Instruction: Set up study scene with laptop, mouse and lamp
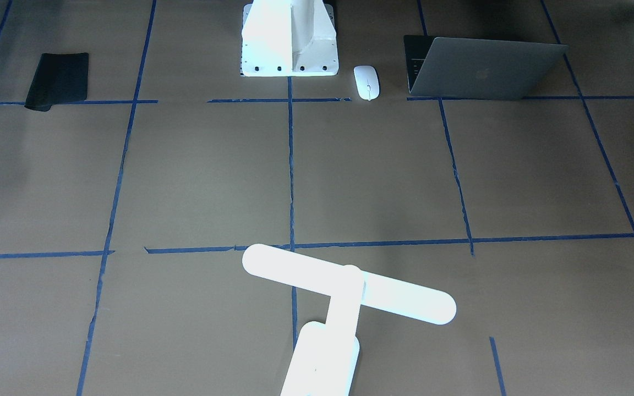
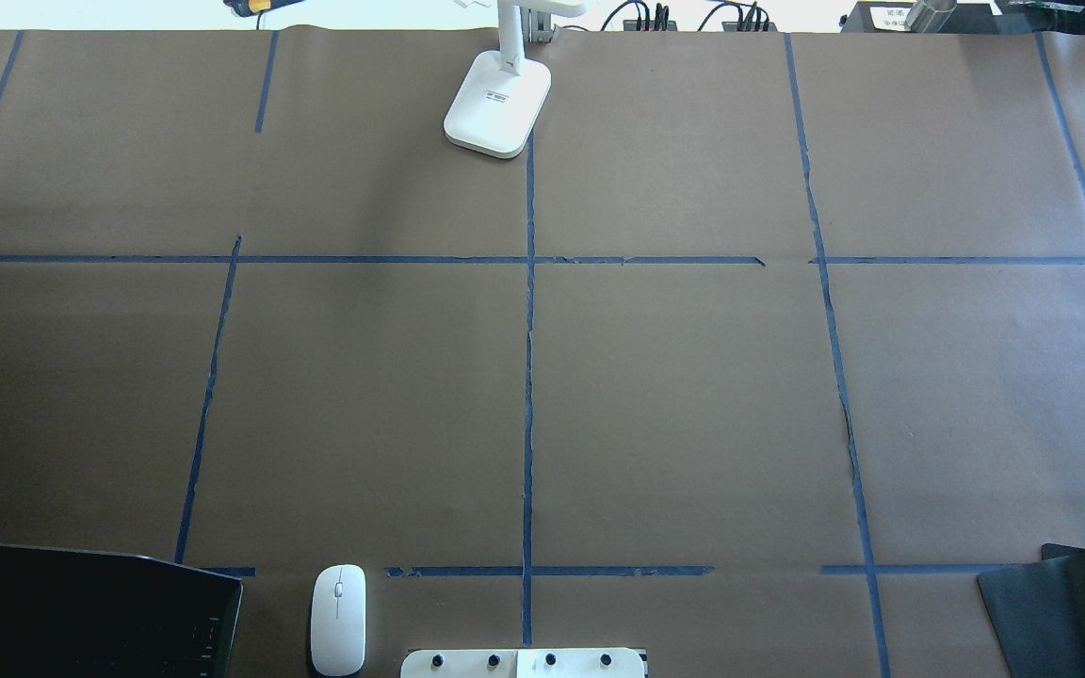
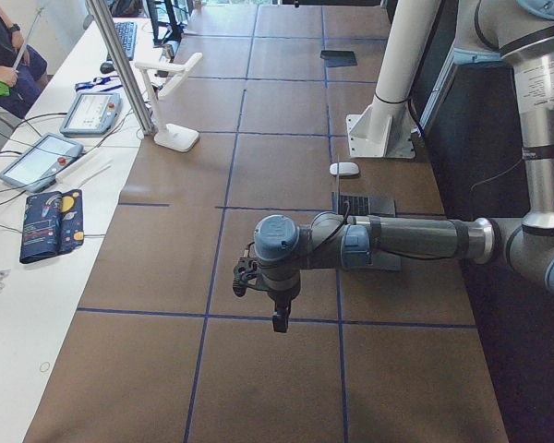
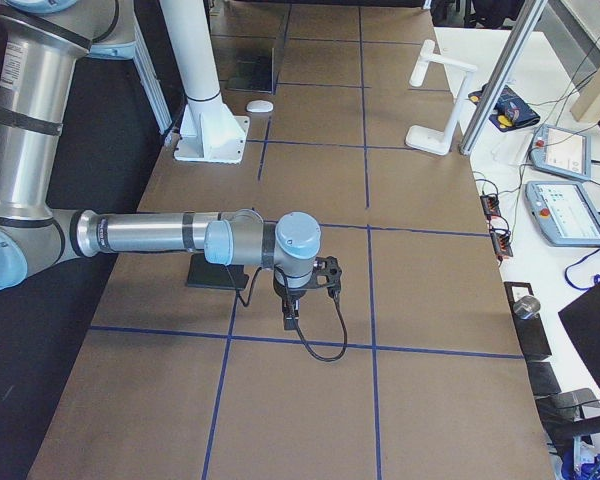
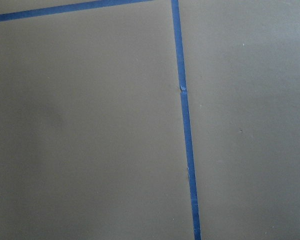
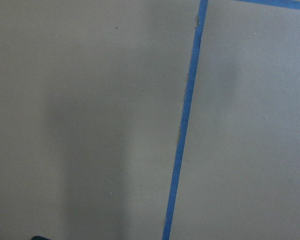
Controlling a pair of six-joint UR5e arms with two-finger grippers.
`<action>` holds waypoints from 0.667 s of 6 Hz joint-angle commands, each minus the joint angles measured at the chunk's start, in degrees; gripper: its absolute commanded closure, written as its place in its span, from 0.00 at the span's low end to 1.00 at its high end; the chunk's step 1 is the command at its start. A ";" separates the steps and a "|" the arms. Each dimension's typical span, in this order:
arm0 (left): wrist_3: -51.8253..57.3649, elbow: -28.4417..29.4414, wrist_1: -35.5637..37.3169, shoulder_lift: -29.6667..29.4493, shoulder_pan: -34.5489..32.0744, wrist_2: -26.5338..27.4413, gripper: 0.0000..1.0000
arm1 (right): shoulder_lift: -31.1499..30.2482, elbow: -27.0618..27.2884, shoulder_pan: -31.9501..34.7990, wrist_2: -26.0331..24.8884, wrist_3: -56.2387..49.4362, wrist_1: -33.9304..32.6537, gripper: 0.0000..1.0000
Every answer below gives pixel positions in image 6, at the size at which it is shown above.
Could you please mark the black mouse pad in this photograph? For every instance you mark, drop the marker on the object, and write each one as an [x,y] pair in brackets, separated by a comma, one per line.
[39,238]

